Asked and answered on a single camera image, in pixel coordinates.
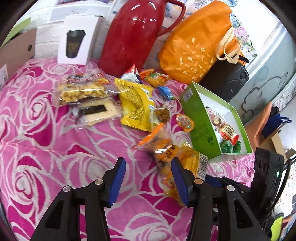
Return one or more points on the red brown snack pack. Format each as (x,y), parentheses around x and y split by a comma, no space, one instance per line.
(228,133)

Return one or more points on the blue small snack pack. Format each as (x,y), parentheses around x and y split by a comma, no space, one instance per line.
(165,93)

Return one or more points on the orange tote bag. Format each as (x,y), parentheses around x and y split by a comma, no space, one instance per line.
(198,42)

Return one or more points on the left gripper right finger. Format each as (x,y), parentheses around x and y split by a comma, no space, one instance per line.
(216,201)

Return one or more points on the large yellow snack bag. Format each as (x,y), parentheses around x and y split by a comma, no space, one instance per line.
(137,104)

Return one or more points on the yellow barcode snack pack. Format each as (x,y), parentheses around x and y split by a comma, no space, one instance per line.
(191,160)

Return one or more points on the white coffee cup box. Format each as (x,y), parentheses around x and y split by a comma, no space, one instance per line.
(77,38)

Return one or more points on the blue bag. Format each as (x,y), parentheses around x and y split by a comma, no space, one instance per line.
(273,123)

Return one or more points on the orange yellow snack pack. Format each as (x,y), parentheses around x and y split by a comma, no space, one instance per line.
(153,78)

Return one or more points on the white red snack pack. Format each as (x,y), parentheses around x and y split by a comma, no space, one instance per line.
(132,75)

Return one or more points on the pink rose tablecloth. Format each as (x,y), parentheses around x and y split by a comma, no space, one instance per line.
(42,150)

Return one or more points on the orange tiger snack pack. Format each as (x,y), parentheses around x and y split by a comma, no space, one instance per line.
(159,143)

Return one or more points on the green cardboard box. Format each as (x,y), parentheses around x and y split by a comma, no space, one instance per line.
(195,99)

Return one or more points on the cracker sandwich pack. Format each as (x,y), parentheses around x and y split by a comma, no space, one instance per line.
(96,111)

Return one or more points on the red thermos jug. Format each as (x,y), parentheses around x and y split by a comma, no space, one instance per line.
(133,33)

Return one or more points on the black speaker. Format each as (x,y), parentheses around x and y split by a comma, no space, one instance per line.
(225,79)

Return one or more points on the yellow popcorn snack pack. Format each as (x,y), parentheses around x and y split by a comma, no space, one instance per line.
(82,86)

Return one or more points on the brown cardboard box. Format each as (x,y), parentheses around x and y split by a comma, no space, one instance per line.
(16,52)

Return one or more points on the green candy pack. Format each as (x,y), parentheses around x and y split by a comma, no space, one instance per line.
(228,148)

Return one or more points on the small round jelly cup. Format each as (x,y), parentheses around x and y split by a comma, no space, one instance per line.
(185,122)

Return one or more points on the orange chair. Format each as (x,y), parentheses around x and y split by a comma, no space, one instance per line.
(254,127)

